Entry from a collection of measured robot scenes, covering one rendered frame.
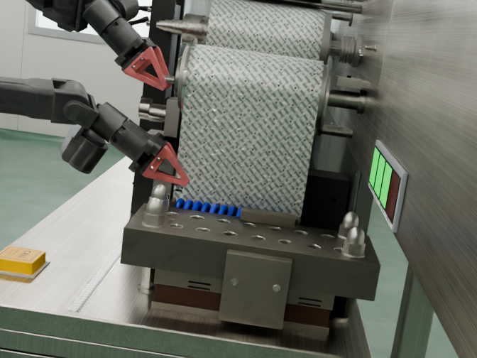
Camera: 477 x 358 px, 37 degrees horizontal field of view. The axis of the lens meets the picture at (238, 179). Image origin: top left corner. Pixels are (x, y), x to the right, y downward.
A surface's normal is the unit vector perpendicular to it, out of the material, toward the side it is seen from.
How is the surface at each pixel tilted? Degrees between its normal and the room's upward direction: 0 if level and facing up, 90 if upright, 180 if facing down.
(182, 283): 90
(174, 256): 90
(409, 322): 90
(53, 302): 0
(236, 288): 90
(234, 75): 74
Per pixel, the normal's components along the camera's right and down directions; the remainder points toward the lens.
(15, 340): -0.07, 0.20
